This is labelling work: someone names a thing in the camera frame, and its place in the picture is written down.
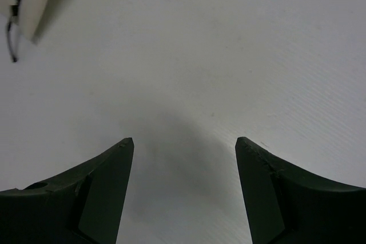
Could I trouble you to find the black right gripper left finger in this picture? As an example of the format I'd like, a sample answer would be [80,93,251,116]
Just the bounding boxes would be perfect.
[1,138,134,243]

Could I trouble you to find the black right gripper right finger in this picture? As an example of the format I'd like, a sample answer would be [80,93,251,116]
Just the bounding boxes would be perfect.
[235,137,365,243]

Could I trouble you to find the cream jacket with black lining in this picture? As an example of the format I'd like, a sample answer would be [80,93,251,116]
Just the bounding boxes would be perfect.
[0,0,61,63]

